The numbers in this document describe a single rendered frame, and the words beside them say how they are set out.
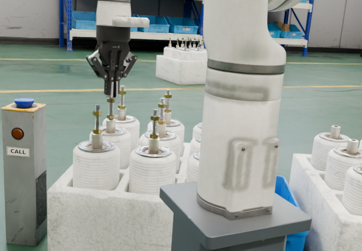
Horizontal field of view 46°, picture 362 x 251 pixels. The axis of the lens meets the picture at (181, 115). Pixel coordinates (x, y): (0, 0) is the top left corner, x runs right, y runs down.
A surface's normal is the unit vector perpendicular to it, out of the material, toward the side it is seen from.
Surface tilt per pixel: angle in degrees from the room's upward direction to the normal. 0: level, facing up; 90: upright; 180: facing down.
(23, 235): 90
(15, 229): 90
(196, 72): 90
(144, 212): 90
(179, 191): 0
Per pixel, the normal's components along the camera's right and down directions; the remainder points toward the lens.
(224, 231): 0.07, -0.97
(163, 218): -0.08, 0.23
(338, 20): 0.42, 0.24
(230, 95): -0.40, 0.19
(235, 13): -0.67, 0.18
